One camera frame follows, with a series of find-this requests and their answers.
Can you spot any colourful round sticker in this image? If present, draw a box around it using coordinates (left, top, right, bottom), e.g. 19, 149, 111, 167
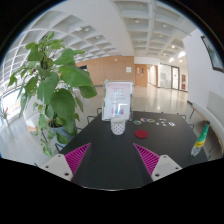
140, 118, 155, 123

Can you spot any red round coaster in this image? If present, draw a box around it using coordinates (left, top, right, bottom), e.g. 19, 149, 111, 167
135, 130, 148, 139

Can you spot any large green potted plant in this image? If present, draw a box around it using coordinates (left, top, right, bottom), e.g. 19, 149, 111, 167
9, 32, 97, 156

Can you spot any green plastic bottle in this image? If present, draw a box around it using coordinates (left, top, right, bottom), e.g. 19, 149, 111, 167
191, 121, 210, 156

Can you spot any white perforated cup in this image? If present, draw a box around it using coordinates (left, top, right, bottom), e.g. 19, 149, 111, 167
111, 118, 125, 135

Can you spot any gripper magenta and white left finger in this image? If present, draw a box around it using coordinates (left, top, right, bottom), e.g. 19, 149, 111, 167
42, 143, 90, 181

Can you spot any acrylic sign stand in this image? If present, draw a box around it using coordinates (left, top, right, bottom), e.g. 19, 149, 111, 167
102, 81, 133, 120

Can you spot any framed wall picture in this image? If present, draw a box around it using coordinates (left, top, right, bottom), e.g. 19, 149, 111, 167
201, 36, 224, 73

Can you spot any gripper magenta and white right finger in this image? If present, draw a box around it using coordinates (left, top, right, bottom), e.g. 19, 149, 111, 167
134, 144, 181, 181

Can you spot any grey plant pot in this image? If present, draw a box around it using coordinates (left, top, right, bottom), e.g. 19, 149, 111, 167
48, 121, 73, 151

